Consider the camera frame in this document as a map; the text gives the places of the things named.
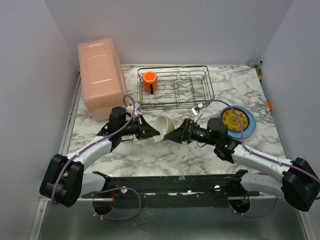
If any yellow patterned plate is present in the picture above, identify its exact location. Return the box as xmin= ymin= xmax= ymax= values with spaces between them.
xmin=221 ymin=108 xmax=250 ymax=133

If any black wire dish rack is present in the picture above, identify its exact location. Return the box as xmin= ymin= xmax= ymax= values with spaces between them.
xmin=137 ymin=65 xmax=215 ymax=111

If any pink plastic storage box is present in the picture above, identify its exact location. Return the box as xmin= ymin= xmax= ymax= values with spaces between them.
xmin=78 ymin=38 xmax=128 ymax=122

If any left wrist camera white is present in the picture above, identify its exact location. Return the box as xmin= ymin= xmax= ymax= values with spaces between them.
xmin=126 ymin=105 xmax=137 ymax=119

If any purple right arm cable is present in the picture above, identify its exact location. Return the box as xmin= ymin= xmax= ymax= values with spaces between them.
xmin=203 ymin=99 xmax=320 ymax=218

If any orange mug black handle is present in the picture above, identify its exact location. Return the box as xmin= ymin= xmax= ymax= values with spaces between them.
xmin=142 ymin=71 xmax=158 ymax=95

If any blue plate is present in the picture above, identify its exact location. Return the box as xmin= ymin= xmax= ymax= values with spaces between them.
xmin=219 ymin=105 xmax=257 ymax=139

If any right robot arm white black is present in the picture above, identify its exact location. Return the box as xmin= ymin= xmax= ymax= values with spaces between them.
xmin=159 ymin=117 xmax=320 ymax=212

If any aluminium frame rail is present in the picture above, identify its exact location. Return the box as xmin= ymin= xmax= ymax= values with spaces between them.
xmin=39 ymin=194 xmax=85 ymax=202

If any orange clamp on wall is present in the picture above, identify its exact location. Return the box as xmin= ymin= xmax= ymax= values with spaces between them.
xmin=267 ymin=100 xmax=272 ymax=111

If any white ceramic bowl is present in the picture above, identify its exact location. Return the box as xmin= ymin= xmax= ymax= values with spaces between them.
xmin=152 ymin=115 xmax=175 ymax=142

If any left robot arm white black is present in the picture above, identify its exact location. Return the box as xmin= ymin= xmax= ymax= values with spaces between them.
xmin=39 ymin=106 xmax=160 ymax=207

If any yellow tool at corner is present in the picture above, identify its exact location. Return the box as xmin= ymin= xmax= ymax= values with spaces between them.
xmin=258 ymin=67 xmax=263 ymax=82

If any black mounting rail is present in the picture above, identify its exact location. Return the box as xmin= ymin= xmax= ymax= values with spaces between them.
xmin=80 ymin=171 xmax=248 ymax=212

